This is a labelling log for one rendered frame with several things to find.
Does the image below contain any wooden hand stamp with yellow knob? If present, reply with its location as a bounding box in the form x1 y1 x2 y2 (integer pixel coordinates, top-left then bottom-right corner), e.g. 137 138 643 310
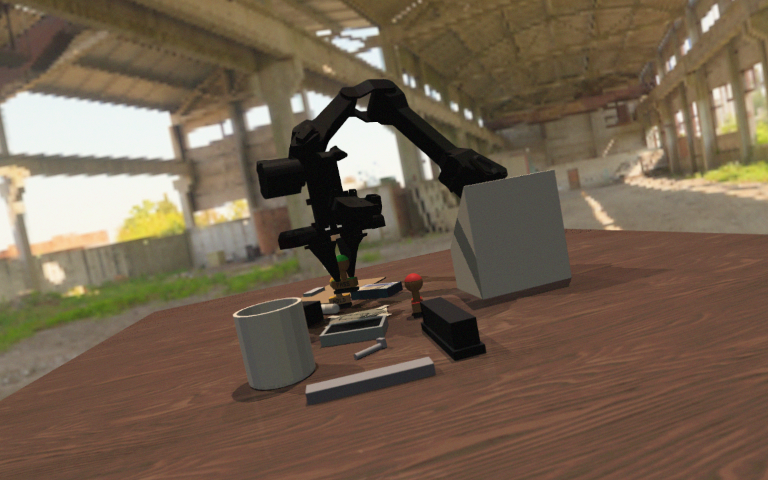
329 278 352 309

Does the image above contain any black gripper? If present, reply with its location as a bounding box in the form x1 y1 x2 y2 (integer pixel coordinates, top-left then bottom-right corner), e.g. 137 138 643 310
278 185 386 282

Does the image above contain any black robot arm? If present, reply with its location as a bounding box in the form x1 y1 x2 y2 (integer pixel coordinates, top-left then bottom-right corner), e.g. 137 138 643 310
257 79 508 227

